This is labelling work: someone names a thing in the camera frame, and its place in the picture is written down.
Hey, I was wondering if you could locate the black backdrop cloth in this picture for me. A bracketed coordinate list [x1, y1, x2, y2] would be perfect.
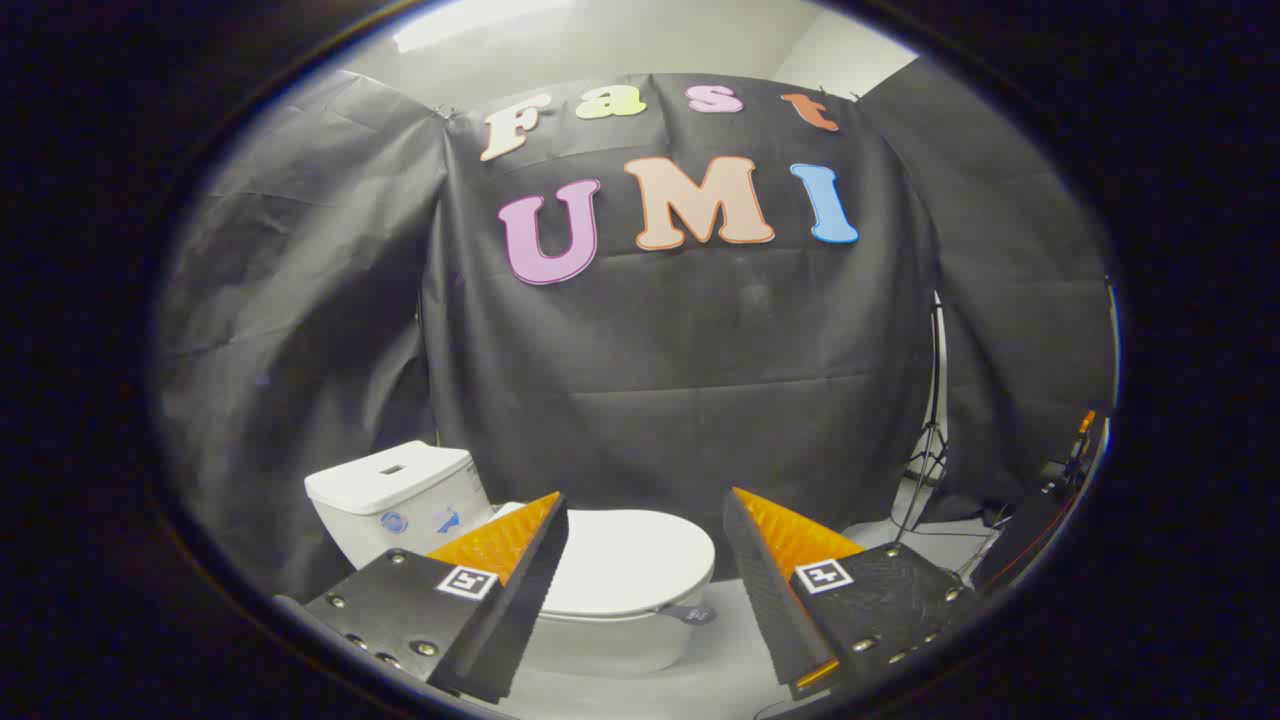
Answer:
[155, 65, 1116, 601]

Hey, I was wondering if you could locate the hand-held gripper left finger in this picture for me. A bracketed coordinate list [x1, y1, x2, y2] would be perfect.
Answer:
[300, 490, 571, 706]

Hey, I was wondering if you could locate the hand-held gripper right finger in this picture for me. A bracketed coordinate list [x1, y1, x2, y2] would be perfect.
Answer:
[722, 487, 986, 701]

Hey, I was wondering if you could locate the black tripod light stand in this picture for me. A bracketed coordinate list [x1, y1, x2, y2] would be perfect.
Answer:
[895, 290, 951, 541]

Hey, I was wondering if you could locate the dark equipment case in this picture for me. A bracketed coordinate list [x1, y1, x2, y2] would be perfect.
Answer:
[970, 410, 1106, 596]

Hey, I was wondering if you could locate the white toilet tank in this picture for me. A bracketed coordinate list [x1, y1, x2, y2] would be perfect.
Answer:
[305, 440, 496, 569]

